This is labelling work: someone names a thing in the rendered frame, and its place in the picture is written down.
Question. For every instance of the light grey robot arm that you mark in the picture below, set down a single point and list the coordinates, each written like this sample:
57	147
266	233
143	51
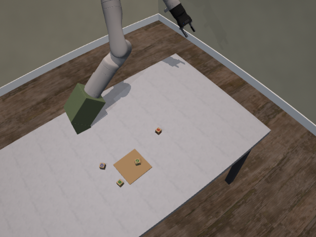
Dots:
120	49

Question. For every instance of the tan square mat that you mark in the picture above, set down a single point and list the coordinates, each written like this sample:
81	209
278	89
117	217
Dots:
127	168

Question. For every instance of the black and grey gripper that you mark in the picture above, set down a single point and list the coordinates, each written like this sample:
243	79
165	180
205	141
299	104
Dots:
179	13

